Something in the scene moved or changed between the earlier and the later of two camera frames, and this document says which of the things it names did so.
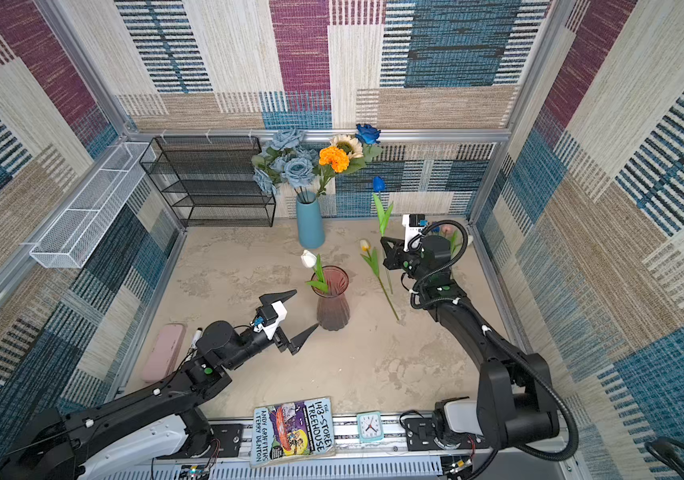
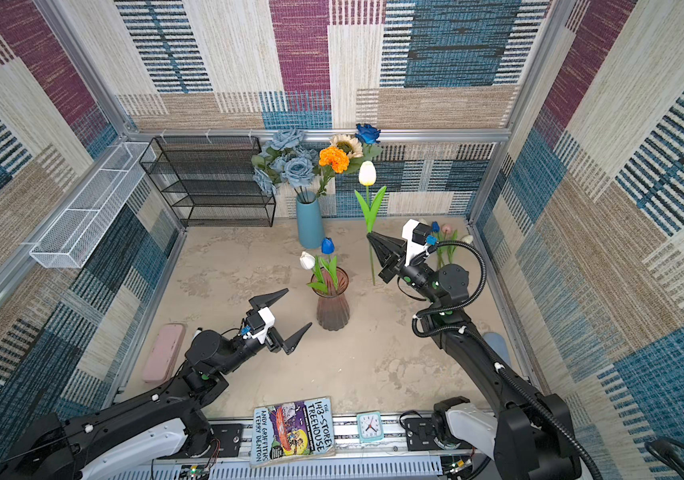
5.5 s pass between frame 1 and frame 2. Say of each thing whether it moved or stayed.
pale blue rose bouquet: stayed
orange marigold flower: stayed
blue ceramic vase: stayed
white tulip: stayed
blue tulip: moved
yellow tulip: moved
